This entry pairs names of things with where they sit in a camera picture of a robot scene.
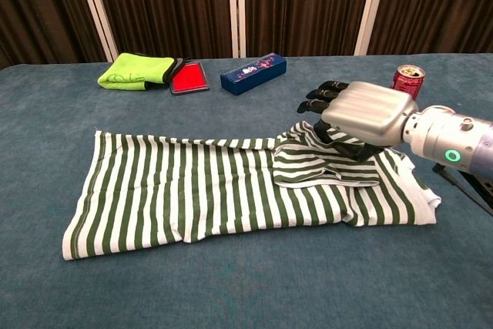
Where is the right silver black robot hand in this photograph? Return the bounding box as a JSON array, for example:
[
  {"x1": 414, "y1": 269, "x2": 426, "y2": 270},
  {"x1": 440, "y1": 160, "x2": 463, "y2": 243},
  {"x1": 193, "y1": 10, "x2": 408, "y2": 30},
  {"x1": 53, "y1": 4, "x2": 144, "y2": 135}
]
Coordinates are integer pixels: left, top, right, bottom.
[{"x1": 296, "y1": 80, "x2": 420, "y2": 163}]

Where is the green white striped T-shirt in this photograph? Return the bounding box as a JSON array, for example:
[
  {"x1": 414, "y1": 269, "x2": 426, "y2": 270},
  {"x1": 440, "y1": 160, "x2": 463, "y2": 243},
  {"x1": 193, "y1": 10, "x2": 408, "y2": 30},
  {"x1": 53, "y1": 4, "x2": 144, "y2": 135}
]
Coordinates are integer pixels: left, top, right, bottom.
[{"x1": 62, "y1": 120, "x2": 443, "y2": 261}]

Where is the red soda can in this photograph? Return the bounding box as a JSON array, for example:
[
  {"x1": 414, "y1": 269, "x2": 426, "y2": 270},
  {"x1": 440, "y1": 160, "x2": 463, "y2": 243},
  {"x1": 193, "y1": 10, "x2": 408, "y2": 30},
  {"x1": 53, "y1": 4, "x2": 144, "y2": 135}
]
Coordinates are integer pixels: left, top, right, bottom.
[{"x1": 391, "y1": 64, "x2": 426, "y2": 101}]

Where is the dark blue rectangular box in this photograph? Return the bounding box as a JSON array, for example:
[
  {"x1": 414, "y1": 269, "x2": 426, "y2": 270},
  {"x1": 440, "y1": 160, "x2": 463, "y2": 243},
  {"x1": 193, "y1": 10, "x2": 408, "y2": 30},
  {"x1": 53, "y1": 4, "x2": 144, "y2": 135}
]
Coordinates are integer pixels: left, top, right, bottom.
[{"x1": 220, "y1": 51, "x2": 289, "y2": 97}]

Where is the dark curtain screen panel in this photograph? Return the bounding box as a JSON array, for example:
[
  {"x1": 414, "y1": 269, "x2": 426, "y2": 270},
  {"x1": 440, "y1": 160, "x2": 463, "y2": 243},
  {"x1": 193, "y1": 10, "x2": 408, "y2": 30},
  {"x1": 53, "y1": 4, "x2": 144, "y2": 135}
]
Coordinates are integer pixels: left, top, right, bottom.
[
  {"x1": 90, "y1": 0, "x2": 234, "y2": 61},
  {"x1": 367, "y1": 0, "x2": 493, "y2": 55},
  {"x1": 244, "y1": 0, "x2": 377, "y2": 57},
  {"x1": 0, "y1": 0, "x2": 107, "y2": 70}
]

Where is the black folding laptop stand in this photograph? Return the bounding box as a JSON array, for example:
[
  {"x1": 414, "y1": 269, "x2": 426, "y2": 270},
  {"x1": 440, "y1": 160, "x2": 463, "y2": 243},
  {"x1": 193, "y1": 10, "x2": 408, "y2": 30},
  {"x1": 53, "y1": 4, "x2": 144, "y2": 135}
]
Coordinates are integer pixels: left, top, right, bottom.
[{"x1": 431, "y1": 163, "x2": 493, "y2": 218}]

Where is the red ink pad case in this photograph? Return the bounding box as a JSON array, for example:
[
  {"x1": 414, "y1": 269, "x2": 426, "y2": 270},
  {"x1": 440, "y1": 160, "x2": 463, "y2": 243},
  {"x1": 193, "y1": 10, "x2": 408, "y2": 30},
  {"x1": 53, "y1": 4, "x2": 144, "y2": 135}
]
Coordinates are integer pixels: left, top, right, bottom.
[{"x1": 168, "y1": 58, "x2": 211, "y2": 96}]

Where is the lime green microfiber cloth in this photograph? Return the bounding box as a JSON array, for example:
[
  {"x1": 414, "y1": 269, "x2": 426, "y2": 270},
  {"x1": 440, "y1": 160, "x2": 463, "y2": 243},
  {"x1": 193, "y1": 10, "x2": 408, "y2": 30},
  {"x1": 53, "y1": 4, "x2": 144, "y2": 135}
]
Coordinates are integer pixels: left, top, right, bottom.
[{"x1": 96, "y1": 52, "x2": 176, "y2": 92}]

